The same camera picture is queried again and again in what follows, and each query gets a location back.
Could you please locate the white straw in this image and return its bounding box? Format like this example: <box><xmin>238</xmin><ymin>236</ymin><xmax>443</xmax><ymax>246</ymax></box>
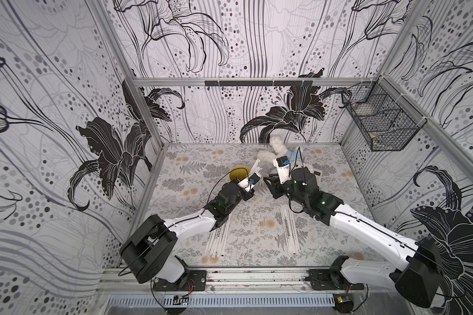
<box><xmin>247</xmin><ymin>159</ymin><xmax>262</xmax><ymax>178</ymax></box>
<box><xmin>289</xmin><ymin>209</ymin><xmax>300</xmax><ymax>255</ymax></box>
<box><xmin>206</xmin><ymin>226</ymin><xmax>224</xmax><ymax>257</ymax></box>
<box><xmin>280</xmin><ymin>206</ymin><xmax>293</xmax><ymax>256</ymax></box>
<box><xmin>216</xmin><ymin>215</ymin><xmax>231</xmax><ymax>257</ymax></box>

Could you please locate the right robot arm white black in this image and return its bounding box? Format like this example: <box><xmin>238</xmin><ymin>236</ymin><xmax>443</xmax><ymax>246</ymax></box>
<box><xmin>264</xmin><ymin>167</ymin><xmax>443</xmax><ymax>308</ymax></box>

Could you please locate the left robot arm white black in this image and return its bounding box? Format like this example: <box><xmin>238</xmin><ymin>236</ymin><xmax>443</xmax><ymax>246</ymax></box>
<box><xmin>119</xmin><ymin>173</ymin><xmax>260</xmax><ymax>284</ymax></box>

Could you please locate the yellow metal cup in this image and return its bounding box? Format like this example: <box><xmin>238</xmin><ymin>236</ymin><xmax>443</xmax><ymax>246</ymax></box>
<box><xmin>229</xmin><ymin>166</ymin><xmax>251</xmax><ymax>181</ymax></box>

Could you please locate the white plush bunny toy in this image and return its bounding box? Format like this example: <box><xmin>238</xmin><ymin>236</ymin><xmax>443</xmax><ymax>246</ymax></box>
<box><xmin>257</xmin><ymin>136</ymin><xmax>300</xmax><ymax>166</ymax></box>

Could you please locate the horizontal aluminium back bar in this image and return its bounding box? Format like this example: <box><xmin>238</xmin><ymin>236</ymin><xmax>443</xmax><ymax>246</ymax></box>
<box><xmin>133</xmin><ymin>77</ymin><xmax>377</xmax><ymax>87</ymax></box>

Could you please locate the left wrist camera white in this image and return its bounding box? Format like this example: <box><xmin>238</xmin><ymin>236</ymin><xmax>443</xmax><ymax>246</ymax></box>
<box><xmin>237</xmin><ymin>173</ymin><xmax>261</xmax><ymax>192</ymax></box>

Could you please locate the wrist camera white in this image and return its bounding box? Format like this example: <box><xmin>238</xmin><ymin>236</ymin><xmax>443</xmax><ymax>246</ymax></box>
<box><xmin>237</xmin><ymin>173</ymin><xmax>261</xmax><ymax>192</ymax></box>
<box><xmin>273</xmin><ymin>156</ymin><xmax>290</xmax><ymax>185</ymax></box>

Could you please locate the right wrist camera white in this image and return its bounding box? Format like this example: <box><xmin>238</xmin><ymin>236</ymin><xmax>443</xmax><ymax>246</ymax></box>
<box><xmin>273</xmin><ymin>156</ymin><xmax>290</xmax><ymax>185</ymax></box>

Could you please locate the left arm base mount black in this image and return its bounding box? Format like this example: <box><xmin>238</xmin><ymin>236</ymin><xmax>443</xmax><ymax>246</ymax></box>
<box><xmin>152</xmin><ymin>257</ymin><xmax>207</xmax><ymax>293</ymax></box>

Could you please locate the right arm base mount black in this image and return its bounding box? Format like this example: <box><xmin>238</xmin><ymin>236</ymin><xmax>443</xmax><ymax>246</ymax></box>
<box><xmin>304</xmin><ymin>255</ymin><xmax>365</xmax><ymax>292</ymax></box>

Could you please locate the black wire basket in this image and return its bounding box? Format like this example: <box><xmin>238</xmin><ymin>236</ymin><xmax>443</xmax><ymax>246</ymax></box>
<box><xmin>342</xmin><ymin>81</ymin><xmax>426</xmax><ymax>152</ymax></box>

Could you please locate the white slotted cable duct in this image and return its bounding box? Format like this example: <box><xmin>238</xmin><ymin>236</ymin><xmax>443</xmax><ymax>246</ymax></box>
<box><xmin>107</xmin><ymin>293</ymin><xmax>335</xmax><ymax>308</ymax></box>

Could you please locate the black hook rail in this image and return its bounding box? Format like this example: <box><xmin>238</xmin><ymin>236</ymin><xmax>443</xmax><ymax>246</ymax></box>
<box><xmin>204</xmin><ymin>80</ymin><xmax>313</xmax><ymax>87</ymax></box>

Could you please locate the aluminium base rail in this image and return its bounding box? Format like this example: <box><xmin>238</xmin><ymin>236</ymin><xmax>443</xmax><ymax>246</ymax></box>
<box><xmin>98</xmin><ymin>266</ymin><xmax>379</xmax><ymax>293</ymax></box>

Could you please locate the aluminium frame post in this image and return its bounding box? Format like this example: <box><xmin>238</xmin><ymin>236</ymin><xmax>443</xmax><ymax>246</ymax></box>
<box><xmin>88</xmin><ymin>0</ymin><xmax>164</xmax><ymax>151</ymax></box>

